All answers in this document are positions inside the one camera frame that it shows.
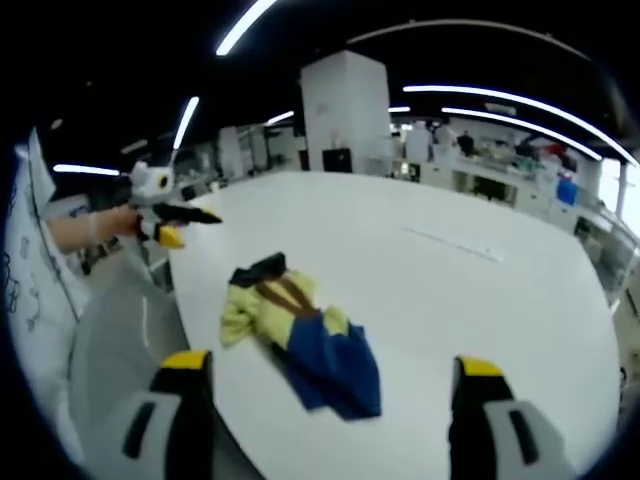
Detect white lab benches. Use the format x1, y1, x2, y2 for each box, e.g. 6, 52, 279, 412
389, 117, 640, 321

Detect white square pillar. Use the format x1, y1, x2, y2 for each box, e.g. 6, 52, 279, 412
299, 48, 392, 174

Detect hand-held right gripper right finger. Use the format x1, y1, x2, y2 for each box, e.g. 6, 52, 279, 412
448, 355, 576, 480

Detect blue container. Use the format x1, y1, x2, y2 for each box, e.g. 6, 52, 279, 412
555, 172, 579, 206

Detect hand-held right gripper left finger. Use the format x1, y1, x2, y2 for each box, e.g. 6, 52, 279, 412
82, 349, 214, 480

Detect yellow and blue garment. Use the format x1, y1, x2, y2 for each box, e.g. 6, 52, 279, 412
220, 252, 383, 420

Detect black cabinet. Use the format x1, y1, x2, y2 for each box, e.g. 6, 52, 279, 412
322, 147, 355, 174

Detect person's white printed clothing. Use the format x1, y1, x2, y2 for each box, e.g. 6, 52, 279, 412
4, 127, 96, 451

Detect person's left hand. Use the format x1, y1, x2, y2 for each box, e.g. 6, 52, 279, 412
89, 205, 142, 245

